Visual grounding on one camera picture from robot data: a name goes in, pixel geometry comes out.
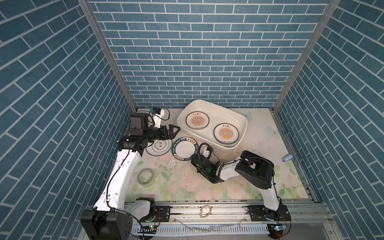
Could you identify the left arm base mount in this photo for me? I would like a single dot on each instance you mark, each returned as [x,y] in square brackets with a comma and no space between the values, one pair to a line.
[158,214]

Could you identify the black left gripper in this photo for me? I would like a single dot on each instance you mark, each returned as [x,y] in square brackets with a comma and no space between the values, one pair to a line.
[170,136]

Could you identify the white plastic bin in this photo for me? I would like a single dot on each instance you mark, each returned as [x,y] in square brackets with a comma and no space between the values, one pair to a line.
[218,115]

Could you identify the beige rubber band loop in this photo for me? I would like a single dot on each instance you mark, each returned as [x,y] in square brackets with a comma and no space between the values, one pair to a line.
[205,211]

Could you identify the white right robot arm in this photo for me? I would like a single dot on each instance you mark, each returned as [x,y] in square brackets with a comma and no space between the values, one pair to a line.
[256,170]

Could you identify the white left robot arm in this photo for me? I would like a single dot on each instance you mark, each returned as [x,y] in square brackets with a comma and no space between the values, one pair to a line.
[109,219]

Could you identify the white clover plate left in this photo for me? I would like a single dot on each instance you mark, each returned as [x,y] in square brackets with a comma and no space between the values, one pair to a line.
[159,147]

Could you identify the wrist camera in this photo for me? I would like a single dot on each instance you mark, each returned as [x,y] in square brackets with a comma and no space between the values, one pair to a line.
[159,115]
[207,154]

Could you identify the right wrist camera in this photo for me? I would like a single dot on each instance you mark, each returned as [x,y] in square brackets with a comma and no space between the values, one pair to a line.
[207,154]

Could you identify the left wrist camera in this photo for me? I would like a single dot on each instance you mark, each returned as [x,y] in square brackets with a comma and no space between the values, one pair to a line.
[159,115]

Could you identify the orange sunburst plate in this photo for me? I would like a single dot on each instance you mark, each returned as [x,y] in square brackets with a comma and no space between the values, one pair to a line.
[226,134]
[197,120]

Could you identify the clear tape roll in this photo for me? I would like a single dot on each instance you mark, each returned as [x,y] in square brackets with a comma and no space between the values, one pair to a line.
[146,178]

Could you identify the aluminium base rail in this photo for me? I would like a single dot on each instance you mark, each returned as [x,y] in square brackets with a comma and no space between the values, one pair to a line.
[216,212]

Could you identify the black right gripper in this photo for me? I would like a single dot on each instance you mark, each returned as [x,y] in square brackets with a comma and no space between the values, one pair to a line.
[193,161]

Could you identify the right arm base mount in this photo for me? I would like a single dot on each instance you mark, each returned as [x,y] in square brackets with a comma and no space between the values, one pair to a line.
[259,213]

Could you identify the small light blue object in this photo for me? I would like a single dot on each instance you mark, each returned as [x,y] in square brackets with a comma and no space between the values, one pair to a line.
[287,158]

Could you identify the green rim plate left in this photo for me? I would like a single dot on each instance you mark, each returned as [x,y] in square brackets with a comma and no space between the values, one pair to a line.
[184,148]

